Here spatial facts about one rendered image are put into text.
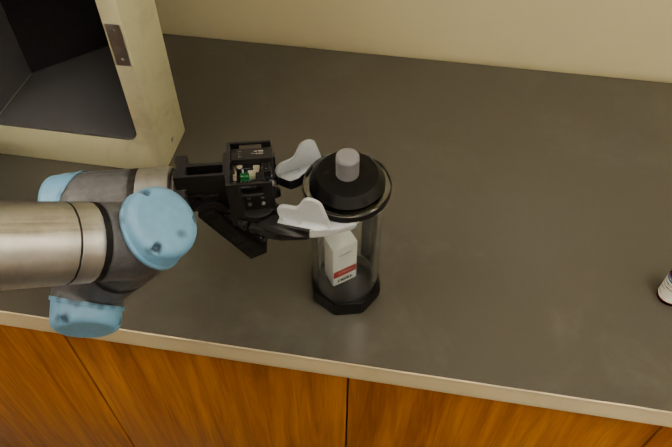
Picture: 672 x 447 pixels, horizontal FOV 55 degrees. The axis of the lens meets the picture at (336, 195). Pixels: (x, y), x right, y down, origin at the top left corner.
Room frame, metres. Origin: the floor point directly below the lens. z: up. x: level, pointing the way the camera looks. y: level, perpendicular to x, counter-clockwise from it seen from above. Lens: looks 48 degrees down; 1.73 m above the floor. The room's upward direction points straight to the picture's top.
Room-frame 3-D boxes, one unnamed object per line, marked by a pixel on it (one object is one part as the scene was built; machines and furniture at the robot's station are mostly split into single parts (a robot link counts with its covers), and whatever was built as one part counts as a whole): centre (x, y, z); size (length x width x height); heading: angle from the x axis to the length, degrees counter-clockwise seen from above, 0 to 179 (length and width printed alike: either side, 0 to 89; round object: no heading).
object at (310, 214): (0.48, 0.02, 1.17); 0.09 x 0.03 x 0.06; 71
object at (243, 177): (0.52, 0.13, 1.17); 0.12 x 0.08 x 0.09; 96
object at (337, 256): (0.53, -0.01, 1.06); 0.11 x 0.11 x 0.21
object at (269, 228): (0.49, 0.07, 1.14); 0.09 x 0.05 x 0.02; 71
